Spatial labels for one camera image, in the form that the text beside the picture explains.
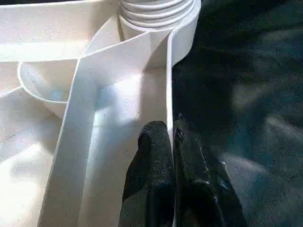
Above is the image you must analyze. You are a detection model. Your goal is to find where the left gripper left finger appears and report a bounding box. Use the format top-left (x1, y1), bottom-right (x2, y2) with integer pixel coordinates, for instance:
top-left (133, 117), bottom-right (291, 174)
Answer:
top-left (119, 121), bottom-right (176, 227)

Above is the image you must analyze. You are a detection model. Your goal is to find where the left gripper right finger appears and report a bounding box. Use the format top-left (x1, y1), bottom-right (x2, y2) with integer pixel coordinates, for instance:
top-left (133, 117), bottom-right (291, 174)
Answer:
top-left (172, 113), bottom-right (248, 227)

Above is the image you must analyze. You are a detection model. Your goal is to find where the white plastic table top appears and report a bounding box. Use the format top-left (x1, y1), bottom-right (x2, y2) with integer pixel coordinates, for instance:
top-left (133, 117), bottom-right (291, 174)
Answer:
top-left (0, 0), bottom-right (202, 227)

